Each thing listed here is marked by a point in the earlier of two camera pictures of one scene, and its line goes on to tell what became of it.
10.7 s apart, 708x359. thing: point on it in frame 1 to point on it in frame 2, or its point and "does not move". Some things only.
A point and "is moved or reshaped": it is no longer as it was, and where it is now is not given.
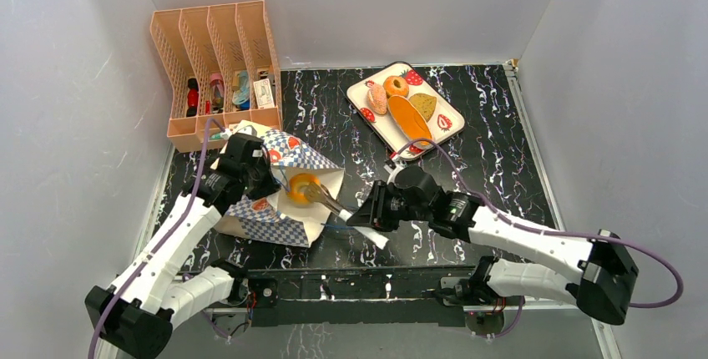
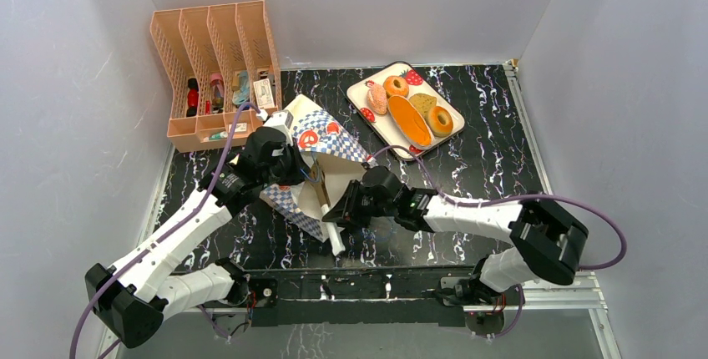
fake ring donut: x=396 y=85 does not move
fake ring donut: x=296 y=182 to x=439 y=122
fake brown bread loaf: x=409 y=123 does not move
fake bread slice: x=425 y=103 does not move
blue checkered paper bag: x=275 y=218 is moved or reshaped
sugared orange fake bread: x=377 y=99 does not move
